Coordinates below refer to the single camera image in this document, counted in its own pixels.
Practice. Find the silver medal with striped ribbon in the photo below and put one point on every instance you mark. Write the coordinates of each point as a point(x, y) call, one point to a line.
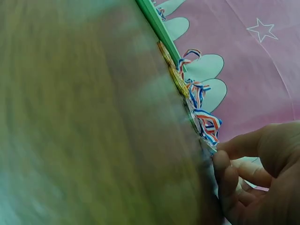
point(208, 127)
point(190, 112)

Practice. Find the striped medal ribbon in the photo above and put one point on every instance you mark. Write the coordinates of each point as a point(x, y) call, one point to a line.
point(161, 11)

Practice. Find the gold medal with striped ribbon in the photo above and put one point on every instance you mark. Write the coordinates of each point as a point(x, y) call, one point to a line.
point(179, 82)
point(165, 53)

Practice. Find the person's right hand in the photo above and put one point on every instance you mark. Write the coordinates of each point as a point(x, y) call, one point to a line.
point(276, 187)

